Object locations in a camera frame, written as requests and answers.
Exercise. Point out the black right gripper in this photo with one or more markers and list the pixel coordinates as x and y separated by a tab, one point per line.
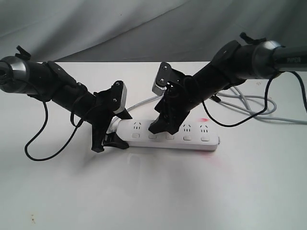
171	107

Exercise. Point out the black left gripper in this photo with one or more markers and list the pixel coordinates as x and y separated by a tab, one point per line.
99	113

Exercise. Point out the white five-outlet power strip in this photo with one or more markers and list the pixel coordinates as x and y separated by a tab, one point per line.
191	135

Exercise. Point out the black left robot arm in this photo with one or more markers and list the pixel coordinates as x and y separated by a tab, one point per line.
48	81

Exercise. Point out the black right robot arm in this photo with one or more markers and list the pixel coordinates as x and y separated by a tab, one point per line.
231	66

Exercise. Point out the grey backdrop cloth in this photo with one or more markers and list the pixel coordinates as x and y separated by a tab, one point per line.
144	30

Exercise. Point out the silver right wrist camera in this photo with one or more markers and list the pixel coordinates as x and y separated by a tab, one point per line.
159	88

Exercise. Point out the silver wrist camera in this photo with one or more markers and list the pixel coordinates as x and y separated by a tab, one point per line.
119	97
159	88

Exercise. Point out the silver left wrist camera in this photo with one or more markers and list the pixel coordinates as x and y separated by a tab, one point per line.
119	97

